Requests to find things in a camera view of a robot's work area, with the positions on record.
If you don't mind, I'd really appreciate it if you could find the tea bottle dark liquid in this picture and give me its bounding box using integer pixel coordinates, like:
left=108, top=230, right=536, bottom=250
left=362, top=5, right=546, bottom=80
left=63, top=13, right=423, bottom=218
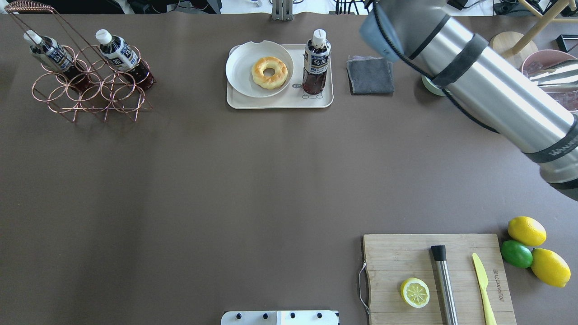
left=302, top=29, right=331, bottom=95

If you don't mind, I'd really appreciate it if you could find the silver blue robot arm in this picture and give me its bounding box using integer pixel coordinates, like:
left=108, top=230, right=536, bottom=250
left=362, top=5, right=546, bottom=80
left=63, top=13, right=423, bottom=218
left=360, top=0, right=578, bottom=200

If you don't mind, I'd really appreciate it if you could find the beige rabbit tray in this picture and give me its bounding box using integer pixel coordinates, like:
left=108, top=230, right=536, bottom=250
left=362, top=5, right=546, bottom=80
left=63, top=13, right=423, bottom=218
left=226, top=44, right=334, bottom=109

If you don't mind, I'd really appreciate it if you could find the tea bottle in rack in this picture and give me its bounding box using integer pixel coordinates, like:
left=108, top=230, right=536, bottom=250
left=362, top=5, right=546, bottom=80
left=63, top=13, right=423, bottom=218
left=95, top=29, right=155, bottom=91
left=23, top=30, right=92, bottom=93

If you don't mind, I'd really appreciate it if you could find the dark mirrored tray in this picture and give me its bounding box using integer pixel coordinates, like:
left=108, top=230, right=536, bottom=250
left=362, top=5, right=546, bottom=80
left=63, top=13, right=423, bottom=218
left=556, top=34, right=578, bottom=53

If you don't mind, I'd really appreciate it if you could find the glazed donut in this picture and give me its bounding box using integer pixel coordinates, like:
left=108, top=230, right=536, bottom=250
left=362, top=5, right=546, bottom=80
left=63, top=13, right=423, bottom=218
left=251, top=57, right=289, bottom=90

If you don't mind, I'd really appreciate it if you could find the white round plate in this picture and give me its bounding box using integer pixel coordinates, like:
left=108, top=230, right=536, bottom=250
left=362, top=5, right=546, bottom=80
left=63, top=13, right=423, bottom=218
left=226, top=40, right=294, bottom=98

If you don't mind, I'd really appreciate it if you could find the grey folded cloth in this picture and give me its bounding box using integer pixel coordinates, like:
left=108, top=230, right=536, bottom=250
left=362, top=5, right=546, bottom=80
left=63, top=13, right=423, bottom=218
left=347, top=56, right=395, bottom=95

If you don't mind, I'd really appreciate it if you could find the mint green bowl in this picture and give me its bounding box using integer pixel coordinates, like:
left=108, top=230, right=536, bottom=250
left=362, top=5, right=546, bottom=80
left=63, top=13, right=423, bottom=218
left=421, top=75, right=445, bottom=97

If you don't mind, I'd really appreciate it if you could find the bamboo cutting board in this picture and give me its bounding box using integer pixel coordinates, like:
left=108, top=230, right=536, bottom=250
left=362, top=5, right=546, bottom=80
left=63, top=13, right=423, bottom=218
left=363, top=234, right=516, bottom=325

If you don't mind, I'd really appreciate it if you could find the half lemon slice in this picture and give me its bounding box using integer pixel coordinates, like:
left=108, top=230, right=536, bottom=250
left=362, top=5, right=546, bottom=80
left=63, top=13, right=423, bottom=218
left=399, top=277, right=430, bottom=308

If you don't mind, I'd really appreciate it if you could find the yellow plastic knife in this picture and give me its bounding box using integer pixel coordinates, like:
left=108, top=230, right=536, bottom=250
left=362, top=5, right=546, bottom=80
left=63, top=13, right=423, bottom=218
left=471, top=253, right=497, bottom=325

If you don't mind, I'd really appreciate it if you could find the green lime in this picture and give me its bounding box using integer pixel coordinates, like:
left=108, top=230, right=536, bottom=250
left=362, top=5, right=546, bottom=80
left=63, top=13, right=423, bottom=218
left=500, top=240, right=533, bottom=268

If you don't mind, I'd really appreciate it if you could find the yellow lemon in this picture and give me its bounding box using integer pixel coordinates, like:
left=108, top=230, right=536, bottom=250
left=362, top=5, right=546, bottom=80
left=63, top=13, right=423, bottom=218
left=531, top=248, right=571, bottom=288
left=507, top=216, right=547, bottom=247

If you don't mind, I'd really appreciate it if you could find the wooden cup tree stand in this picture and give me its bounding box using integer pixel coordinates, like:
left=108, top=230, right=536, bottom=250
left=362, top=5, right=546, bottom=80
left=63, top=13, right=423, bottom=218
left=489, top=0, right=577, bottom=69

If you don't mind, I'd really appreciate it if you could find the pink bowl with ice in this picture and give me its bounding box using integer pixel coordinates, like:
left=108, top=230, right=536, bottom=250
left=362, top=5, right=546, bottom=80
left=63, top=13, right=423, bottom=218
left=520, top=50, right=577, bottom=112

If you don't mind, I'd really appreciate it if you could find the steel ice scoop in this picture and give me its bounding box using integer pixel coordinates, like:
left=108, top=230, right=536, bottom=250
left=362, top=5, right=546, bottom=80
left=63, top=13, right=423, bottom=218
left=528, top=59, right=578, bottom=93

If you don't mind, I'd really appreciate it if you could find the aluminium frame post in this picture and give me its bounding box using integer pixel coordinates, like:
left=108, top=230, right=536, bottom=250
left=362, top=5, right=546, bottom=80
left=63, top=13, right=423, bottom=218
left=272, top=0, right=294, bottom=21

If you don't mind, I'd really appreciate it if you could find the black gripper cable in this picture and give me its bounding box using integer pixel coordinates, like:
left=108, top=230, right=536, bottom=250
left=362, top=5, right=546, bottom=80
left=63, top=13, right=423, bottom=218
left=373, top=2, right=499, bottom=134

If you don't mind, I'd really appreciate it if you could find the copper wire bottle rack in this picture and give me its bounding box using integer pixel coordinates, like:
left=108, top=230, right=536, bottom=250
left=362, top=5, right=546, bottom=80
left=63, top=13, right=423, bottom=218
left=4, top=0, right=152, bottom=123

